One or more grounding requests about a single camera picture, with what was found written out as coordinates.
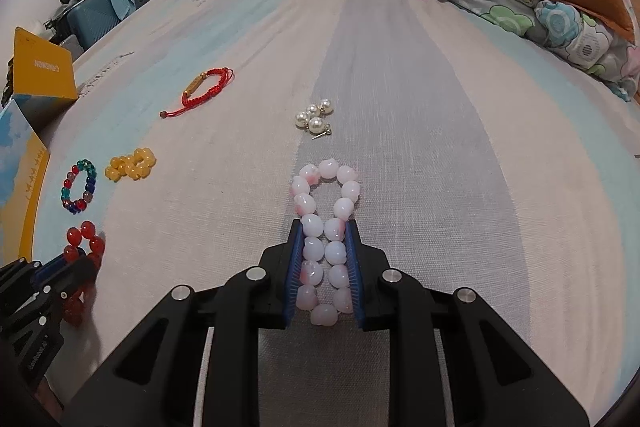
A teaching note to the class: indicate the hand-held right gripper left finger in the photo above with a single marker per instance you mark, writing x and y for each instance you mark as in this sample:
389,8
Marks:
295,279

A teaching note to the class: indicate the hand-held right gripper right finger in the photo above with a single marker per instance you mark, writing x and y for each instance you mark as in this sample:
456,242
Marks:
354,279

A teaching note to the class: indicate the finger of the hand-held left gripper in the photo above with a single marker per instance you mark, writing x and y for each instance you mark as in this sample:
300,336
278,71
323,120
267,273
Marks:
75,279
50,266

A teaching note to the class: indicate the blue yellow cardboard box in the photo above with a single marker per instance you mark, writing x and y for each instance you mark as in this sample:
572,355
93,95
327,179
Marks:
40,67

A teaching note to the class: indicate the blue hard suitcase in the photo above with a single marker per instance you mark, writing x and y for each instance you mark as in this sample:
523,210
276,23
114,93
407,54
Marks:
92,19

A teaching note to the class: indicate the floral quilt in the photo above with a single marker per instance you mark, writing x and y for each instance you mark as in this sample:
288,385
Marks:
560,22

